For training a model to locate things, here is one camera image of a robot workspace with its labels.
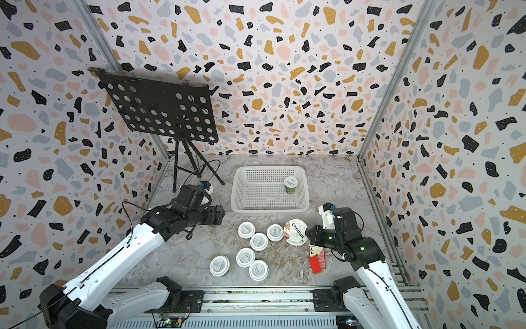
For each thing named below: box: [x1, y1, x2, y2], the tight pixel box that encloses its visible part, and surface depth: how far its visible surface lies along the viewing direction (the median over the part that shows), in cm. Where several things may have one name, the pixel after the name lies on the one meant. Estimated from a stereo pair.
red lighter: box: [308, 253, 322, 275], surface depth 83 cm
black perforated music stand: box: [87, 67, 226, 192], surface depth 78 cm
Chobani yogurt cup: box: [283, 218, 309, 247], surface depth 76 cm
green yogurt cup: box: [283, 175, 299, 194], surface depth 103 cm
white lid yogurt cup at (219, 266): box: [209, 254, 231, 277], surface depth 78 cm
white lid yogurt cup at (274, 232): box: [266, 223, 285, 242], surface depth 87 cm
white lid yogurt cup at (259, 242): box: [249, 232, 270, 252], surface depth 83 cm
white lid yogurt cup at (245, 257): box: [235, 247, 256, 268], surface depth 80 cm
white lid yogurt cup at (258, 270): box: [248, 259, 270, 282], surface depth 76 cm
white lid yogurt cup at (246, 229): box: [236, 221, 257, 239], surface depth 87 cm
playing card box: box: [308, 244, 327, 271], surface depth 86 cm
